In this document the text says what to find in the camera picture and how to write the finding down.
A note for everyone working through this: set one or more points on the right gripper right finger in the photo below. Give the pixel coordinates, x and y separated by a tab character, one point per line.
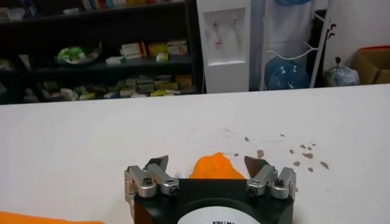
265	179

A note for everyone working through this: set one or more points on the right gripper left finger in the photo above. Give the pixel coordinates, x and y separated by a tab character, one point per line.
146	182

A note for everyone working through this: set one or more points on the orange t-shirt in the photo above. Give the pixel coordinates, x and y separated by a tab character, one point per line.
214	167

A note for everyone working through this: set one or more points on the yellow green long box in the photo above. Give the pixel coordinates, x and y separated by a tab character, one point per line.
87	96
158	92

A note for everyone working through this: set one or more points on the white water dispenser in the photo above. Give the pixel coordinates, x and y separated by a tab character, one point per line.
225	79

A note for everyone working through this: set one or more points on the white cream carton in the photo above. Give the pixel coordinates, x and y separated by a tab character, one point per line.
69	94

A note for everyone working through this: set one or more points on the small white flat box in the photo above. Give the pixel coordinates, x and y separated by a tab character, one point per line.
115	60

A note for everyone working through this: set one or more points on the small yellow green box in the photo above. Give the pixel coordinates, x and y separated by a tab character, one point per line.
162	57

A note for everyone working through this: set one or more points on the grey plastic bag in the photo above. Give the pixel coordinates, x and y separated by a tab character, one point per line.
341	76

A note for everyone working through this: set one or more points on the white jug rack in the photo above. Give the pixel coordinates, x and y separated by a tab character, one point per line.
317	61

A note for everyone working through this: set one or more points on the red white medicine box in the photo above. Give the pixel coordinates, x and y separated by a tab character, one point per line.
131	50

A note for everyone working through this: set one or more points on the green yellow medicine box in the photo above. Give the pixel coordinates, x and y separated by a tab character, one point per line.
158	49

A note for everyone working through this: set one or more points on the beige green medicine box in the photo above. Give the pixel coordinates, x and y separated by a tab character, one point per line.
177	47

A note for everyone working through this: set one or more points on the bowl of green fruit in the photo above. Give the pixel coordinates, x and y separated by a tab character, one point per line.
73	54

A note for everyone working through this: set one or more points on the open brown cardboard box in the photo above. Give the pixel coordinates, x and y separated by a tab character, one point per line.
368	67

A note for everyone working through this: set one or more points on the black tripod stand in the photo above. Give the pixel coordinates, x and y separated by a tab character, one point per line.
330	30

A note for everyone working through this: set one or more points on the black shelving unit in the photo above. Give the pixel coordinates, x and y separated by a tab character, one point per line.
91	27

